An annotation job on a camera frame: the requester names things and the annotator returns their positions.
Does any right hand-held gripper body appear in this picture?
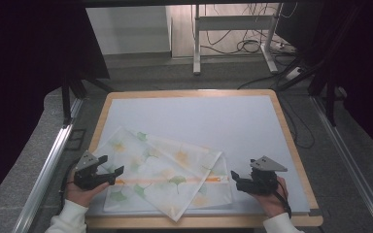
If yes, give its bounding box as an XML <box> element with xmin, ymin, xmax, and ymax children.
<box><xmin>250</xmin><ymin>155</ymin><xmax>288</xmax><ymax>196</ymax></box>

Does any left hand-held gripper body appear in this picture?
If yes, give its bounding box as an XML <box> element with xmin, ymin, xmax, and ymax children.
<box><xmin>73</xmin><ymin>150</ymin><xmax>115</xmax><ymax>191</ymax></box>

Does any white floral patterned cloth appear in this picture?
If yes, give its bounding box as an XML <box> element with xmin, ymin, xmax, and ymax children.
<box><xmin>91</xmin><ymin>125</ymin><xmax>234</xmax><ymax>223</ymax></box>

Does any person's left hand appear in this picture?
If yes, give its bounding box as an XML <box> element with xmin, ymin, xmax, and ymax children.
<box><xmin>65</xmin><ymin>169</ymin><xmax>110</xmax><ymax>209</ymax></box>

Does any person's right hand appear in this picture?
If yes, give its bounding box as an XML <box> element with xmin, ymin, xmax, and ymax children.
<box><xmin>254</xmin><ymin>176</ymin><xmax>289</xmax><ymax>218</ymax></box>

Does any white table mat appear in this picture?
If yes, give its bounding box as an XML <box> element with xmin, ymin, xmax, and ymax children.
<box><xmin>86</xmin><ymin>94</ymin><xmax>311</xmax><ymax>217</ymax></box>

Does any black metal stand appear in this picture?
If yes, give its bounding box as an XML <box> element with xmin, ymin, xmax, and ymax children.
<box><xmin>276</xmin><ymin>52</ymin><xmax>339</xmax><ymax>128</ymax></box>
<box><xmin>60</xmin><ymin>72</ymin><xmax>115</xmax><ymax>128</ymax></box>

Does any white power strip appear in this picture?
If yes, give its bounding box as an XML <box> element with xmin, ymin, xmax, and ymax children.
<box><xmin>271</xmin><ymin>41</ymin><xmax>297</xmax><ymax>53</ymax></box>
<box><xmin>285</xmin><ymin>66</ymin><xmax>306</xmax><ymax>81</ymax></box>

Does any black curtain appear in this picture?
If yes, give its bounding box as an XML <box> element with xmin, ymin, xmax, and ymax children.
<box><xmin>275</xmin><ymin>0</ymin><xmax>373</xmax><ymax>163</ymax></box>
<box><xmin>0</xmin><ymin>0</ymin><xmax>111</xmax><ymax>212</ymax></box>

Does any white cabinet panel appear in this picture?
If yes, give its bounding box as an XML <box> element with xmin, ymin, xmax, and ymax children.
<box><xmin>85</xmin><ymin>5</ymin><xmax>173</xmax><ymax>56</ymax></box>

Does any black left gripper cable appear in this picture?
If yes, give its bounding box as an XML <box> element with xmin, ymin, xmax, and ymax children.
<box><xmin>59</xmin><ymin>159</ymin><xmax>81</xmax><ymax>208</ymax></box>

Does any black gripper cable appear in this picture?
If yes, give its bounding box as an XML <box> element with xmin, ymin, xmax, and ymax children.
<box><xmin>273</xmin><ymin>177</ymin><xmax>293</xmax><ymax>218</ymax></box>
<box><xmin>59</xmin><ymin>159</ymin><xmax>81</xmax><ymax>208</ymax></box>

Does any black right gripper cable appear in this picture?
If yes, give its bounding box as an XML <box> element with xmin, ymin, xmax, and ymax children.
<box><xmin>273</xmin><ymin>177</ymin><xmax>293</xmax><ymax>218</ymax></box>

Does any black floor bracket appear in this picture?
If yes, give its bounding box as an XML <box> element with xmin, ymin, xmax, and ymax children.
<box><xmin>64</xmin><ymin>128</ymin><xmax>87</xmax><ymax>151</ymax></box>

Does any aluminium rail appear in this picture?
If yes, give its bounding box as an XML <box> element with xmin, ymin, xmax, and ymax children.
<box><xmin>12</xmin><ymin>96</ymin><xmax>85</xmax><ymax>233</ymax></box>
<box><xmin>310</xmin><ymin>95</ymin><xmax>373</xmax><ymax>233</ymax></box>

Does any black floor cable bundle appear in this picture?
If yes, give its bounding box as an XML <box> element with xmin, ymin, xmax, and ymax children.
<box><xmin>200</xmin><ymin>3</ymin><xmax>297</xmax><ymax>56</ymax></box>

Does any white metal desk frame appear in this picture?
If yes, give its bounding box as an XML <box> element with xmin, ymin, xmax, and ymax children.
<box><xmin>192</xmin><ymin>3</ymin><xmax>280</xmax><ymax>76</ymax></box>

